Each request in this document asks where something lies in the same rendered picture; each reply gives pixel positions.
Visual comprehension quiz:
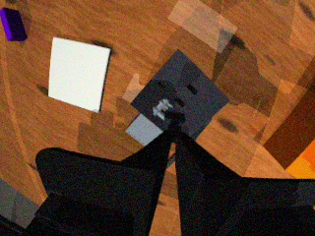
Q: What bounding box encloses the white flat square slab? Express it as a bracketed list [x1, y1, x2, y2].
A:
[48, 36, 111, 113]

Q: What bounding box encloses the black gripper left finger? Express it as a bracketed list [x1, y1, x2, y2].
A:
[35, 130, 172, 236]

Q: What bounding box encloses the purple rectangular block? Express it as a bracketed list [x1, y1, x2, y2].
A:
[0, 7, 28, 42]

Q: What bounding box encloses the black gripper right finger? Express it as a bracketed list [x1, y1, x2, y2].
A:
[174, 133, 315, 236]

